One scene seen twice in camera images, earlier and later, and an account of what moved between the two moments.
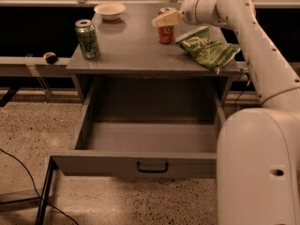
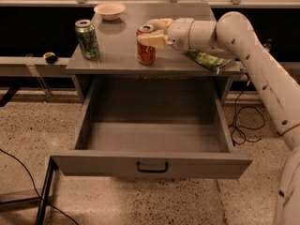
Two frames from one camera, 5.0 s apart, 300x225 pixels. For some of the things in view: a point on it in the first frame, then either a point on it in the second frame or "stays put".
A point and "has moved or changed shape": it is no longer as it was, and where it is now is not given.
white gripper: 189,12 to 179,34
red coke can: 166,33 has moved or changed shape
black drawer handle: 152,171 stays put
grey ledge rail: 32,67 stays put
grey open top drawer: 146,127 stays put
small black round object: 51,57 stays put
